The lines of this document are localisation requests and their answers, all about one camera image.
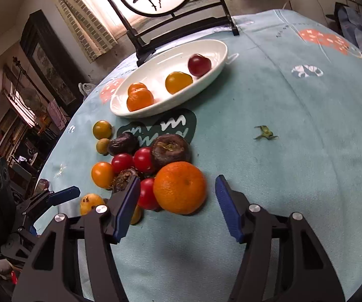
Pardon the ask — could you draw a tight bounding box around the yellow pear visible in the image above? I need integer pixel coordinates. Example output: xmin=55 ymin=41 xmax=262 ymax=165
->
xmin=80 ymin=193 xmax=105 ymax=215

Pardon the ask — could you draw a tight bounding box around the small yellow loquat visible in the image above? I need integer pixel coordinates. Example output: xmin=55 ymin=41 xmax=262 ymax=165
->
xmin=95 ymin=138 xmax=111 ymax=156

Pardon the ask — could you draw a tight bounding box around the red cherry tomato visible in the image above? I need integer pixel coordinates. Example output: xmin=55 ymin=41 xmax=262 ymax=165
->
xmin=133 ymin=147 xmax=155 ymax=174
xmin=138 ymin=178 xmax=160 ymax=211
xmin=111 ymin=154 xmax=134 ymax=175

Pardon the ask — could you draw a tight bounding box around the greenish yellow orange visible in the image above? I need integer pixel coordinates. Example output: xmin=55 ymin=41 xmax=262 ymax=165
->
xmin=92 ymin=120 xmax=113 ymax=140

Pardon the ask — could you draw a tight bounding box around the large orange tangerine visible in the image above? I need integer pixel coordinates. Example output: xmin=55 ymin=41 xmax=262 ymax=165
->
xmin=153 ymin=162 xmax=207 ymax=215

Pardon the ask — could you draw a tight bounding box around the small orange tangerine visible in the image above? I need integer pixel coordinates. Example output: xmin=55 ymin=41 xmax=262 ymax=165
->
xmin=126 ymin=88 xmax=154 ymax=112

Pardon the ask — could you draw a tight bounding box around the yellow orange fruit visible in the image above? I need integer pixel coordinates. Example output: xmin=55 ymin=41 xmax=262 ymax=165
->
xmin=165 ymin=72 xmax=193 ymax=94

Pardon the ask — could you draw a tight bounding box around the dark red plum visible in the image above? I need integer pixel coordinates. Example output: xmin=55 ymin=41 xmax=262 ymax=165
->
xmin=188 ymin=54 xmax=212 ymax=77

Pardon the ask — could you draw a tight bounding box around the dried brown husk fruit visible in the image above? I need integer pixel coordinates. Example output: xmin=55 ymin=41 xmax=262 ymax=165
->
xmin=111 ymin=167 xmax=139 ymax=193

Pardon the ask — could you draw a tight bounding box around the white plastic bag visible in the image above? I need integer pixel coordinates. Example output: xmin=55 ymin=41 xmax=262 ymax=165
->
xmin=78 ymin=83 xmax=96 ymax=100

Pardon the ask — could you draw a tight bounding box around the dark wooden cabinet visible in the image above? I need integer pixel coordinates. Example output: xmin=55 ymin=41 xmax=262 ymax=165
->
xmin=20 ymin=10 xmax=87 ymax=116

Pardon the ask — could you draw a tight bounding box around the green fruit stem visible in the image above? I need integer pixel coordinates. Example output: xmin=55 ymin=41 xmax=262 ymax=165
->
xmin=255 ymin=126 xmax=278 ymax=140

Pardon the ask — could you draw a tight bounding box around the light blue tablecloth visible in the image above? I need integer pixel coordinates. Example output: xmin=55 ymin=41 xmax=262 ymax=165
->
xmin=40 ymin=10 xmax=362 ymax=301

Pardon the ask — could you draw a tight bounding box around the white oval plate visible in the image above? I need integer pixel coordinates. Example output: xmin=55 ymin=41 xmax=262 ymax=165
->
xmin=110 ymin=40 xmax=228 ymax=119

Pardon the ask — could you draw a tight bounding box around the round painted table screen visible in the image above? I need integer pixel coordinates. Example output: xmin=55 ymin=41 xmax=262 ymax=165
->
xmin=107 ymin=0 xmax=240 ymax=67

